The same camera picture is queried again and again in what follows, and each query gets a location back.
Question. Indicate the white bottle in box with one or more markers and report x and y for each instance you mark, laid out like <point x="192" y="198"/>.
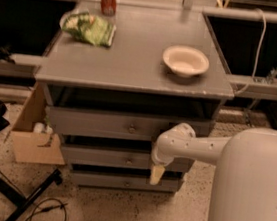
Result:
<point x="42" y="128"/>

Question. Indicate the grey bottom drawer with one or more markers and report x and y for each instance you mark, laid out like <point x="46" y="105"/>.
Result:
<point x="107" y="180"/>

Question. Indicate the white paper bowl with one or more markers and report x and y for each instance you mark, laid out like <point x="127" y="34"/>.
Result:
<point x="185" y="61"/>

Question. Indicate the grey top drawer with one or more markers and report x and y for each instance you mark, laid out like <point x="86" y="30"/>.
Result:
<point x="117" y="125"/>

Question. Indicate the grey drawer cabinet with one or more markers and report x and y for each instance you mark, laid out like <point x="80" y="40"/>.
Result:
<point x="130" y="77"/>

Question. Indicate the cardboard box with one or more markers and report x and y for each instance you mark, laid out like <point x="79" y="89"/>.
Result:
<point x="34" y="147"/>

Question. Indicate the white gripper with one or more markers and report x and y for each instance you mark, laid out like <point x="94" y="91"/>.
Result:
<point x="160" y="159"/>

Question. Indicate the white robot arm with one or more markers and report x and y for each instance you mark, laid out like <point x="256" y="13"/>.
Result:
<point x="245" y="177"/>

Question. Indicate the green chip bag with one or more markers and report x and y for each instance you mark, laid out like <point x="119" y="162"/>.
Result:
<point x="88" y="28"/>

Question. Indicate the grey drawer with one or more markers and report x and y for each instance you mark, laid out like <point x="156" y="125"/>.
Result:
<point x="117" y="125"/>
<point x="106" y="157"/>
<point x="107" y="180"/>

